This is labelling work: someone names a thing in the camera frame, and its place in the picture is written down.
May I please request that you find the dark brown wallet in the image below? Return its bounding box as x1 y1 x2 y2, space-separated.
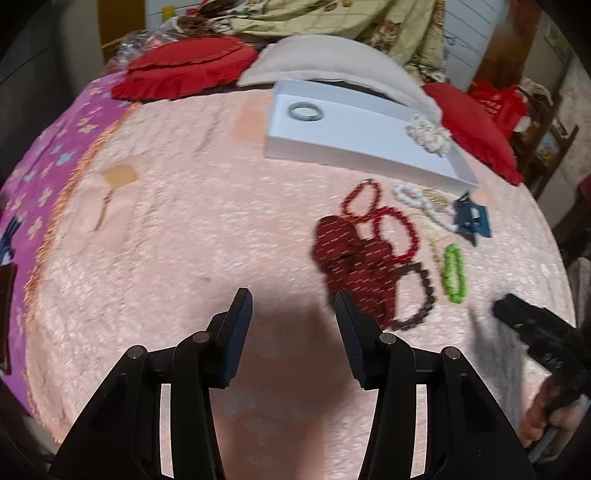
0 263 17 376

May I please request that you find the round red ruffled cushion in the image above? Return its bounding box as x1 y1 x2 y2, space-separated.
112 33 258 101

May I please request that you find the red shopping bag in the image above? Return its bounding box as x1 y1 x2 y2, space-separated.
471 78 529 137

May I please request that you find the white pillow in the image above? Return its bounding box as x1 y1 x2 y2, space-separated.
236 34 445 126

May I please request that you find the red bead bracelet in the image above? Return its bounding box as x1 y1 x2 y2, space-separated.
342 180 383 222
367 208 420 265

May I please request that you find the clear plastic bag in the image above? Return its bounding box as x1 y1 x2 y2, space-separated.
111 28 185 68

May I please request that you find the green bead bracelet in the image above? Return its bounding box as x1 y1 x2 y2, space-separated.
442 243 468 304

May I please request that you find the white shallow box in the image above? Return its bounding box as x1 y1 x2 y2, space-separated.
264 79 480 195

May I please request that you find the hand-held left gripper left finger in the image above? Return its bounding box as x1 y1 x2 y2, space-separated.
48 287 254 480

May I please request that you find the dark brown bead bracelet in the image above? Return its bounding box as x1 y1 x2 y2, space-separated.
392 261 437 332

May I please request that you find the blue hair claw clip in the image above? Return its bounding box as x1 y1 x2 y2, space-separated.
452 191 490 247

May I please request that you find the iridescent spiral hair tie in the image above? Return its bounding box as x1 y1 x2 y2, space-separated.
422 187 452 209

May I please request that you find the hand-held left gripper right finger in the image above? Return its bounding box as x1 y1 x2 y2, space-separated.
335 290 539 480

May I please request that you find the green jade bangle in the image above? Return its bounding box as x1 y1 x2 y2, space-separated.
288 102 325 121

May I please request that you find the floral checked blanket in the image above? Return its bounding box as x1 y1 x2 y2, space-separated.
178 0 450 86

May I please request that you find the dark red fabric bow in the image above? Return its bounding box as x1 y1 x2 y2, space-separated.
313 215 402 320

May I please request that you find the person's right hand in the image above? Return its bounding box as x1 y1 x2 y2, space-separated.
519 376 591 462

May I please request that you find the wooden rack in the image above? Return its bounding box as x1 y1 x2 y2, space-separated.
522 78 580 199

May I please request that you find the white bead necklace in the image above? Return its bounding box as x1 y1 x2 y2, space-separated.
394 183 459 234

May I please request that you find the purple flowered blanket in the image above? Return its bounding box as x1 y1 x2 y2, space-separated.
0 71 139 418

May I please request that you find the red heart cushion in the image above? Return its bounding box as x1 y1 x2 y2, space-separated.
422 83 525 185

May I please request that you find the white fabric scrunchie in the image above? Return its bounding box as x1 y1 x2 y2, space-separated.
406 113 453 158

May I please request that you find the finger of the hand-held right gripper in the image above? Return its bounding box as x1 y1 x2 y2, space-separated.
493 294 552 354

